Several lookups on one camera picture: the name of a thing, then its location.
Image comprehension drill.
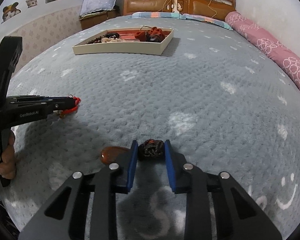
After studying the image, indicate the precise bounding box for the orange scrunchie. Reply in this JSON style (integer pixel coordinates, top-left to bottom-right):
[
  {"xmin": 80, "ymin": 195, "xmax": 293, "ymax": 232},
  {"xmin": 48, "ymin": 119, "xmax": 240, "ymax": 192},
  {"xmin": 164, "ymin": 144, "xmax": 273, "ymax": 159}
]
[{"xmin": 136, "ymin": 27, "xmax": 167, "ymax": 42}]

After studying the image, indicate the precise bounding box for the wooden bedside cabinet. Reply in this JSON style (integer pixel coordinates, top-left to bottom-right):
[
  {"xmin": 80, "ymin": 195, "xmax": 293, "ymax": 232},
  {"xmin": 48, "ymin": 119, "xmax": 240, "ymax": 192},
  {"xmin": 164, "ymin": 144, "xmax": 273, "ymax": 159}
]
[{"xmin": 79, "ymin": 9, "xmax": 120, "ymax": 30}]

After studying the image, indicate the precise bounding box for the orange cable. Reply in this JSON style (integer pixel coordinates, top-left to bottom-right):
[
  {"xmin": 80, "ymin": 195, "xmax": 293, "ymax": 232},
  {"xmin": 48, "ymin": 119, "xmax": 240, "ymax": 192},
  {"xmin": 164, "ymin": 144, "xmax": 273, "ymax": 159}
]
[{"xmin": 206, "ymin": 0, "xmax": 219, "ymax": 19}]

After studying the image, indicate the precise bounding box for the dark woven small scrunchie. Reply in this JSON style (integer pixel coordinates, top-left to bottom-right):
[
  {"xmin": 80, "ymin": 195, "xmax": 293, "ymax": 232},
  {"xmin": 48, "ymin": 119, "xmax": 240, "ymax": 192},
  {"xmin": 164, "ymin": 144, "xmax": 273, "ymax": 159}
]
[{"xmin": 138, "ymin": 139, "xmax": 165, "ymax": 160}]

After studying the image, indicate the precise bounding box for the brown wooden bead bracelet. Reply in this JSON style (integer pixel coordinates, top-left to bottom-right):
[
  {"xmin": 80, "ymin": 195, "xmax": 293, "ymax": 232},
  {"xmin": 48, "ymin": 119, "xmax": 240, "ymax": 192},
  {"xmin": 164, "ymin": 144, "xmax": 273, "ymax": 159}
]
[{"xmin": 86, "ymin": 34, "xmax": 107, "ymax": 45}]

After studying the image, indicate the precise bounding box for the wooden bed headboard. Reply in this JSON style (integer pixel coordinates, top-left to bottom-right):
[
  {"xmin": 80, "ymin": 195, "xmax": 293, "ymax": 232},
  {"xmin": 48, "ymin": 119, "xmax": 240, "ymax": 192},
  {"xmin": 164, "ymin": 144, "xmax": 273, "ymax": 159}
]
[{"xmin": 122, "ymin": 0, "xmax": 237, "ymax": 20}]

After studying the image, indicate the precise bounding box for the plaid pillow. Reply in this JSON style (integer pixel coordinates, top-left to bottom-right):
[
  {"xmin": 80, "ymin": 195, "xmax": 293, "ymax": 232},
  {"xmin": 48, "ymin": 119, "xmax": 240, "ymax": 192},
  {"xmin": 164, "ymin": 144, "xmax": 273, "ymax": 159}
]
[
  {"xmin": 131, "ymin": 11, "xmax": 185, "ymax": 19},
  {"xmin": 182, "ymin": 13, "xmax": 234, "ymax": 30}
]

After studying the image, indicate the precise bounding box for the hat cat wall sticker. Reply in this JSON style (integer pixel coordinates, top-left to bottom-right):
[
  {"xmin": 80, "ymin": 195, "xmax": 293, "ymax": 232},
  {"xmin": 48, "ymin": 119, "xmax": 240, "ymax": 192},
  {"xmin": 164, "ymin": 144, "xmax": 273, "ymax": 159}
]
[{"xmin": 2, "ymin": 2, "xmax": 22, "ymax": 22}]

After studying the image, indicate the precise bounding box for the beige jewelry tray red lining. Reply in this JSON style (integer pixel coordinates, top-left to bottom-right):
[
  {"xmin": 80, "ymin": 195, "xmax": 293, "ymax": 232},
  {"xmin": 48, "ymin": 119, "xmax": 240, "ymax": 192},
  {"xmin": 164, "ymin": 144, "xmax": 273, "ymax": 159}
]
[{"xmin": 72, "ymin": 26, "xmax": 175, "ymax": 56}]

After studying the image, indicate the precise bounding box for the purple dotted pillow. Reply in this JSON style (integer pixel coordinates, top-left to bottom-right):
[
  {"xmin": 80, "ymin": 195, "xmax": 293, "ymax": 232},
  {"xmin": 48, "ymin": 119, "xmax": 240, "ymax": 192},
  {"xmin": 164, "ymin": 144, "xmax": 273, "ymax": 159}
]
[{"xmin": 79, "ymin": 0, "xmax": 120, "ymax": 17}]

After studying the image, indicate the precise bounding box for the pink patterned bolster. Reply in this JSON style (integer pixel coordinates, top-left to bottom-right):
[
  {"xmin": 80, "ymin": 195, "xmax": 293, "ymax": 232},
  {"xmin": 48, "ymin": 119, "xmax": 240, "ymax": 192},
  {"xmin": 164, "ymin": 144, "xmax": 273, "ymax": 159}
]
[{"xmin": 224, "ymin": 11, "xmax": 300, "ymax": 105}]

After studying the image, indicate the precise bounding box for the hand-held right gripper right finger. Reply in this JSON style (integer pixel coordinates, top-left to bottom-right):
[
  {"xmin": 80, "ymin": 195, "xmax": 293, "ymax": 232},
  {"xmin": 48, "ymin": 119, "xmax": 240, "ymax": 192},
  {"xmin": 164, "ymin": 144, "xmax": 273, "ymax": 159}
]
[{"xmin": 164, "ymin": 139, "xmax": 283, "ymax": 240}]

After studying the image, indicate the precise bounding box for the red string bracelet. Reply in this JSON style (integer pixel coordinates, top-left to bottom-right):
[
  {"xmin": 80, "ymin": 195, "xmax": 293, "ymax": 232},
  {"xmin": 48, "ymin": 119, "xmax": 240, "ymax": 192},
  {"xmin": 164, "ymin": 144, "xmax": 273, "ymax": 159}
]
[{"xmin": 54, "ymin": 95, "xmax": 82, "ymax": 119}]

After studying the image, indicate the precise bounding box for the cream fluffy scrunchie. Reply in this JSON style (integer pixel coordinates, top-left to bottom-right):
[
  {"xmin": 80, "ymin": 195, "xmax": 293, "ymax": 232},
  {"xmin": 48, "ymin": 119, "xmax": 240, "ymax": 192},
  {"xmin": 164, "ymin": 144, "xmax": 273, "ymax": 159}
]
[{"xmin": 101, "ymin": 36, "xmax": 127, "ymax": 43}]

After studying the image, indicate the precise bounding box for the person's left hand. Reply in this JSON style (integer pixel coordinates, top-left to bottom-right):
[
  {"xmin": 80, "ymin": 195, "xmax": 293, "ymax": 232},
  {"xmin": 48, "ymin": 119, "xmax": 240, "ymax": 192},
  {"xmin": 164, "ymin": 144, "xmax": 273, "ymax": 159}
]
[{"xmin": 0, "ymin": 131, "xmax": 17, "ymax": 179}]

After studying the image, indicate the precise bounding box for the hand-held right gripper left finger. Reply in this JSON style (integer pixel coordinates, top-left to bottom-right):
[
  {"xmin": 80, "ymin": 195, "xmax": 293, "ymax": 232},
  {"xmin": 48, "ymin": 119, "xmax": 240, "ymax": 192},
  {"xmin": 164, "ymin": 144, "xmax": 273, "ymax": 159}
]
[{"xmin": 19, "ymin": 140, "xmax": 139, "ymax": 240}]

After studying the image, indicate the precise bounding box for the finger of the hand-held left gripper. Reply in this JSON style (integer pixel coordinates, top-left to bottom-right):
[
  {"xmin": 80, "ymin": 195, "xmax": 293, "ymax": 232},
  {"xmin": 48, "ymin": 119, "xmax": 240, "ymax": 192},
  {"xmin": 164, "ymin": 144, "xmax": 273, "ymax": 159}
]
[
  {"xmin": 49, "ymin": 102, "xmax": 78, "ymax": 114},
  {"xmin": 7, "ymin": 96, "xmax": 75, "ymax": 104}
]

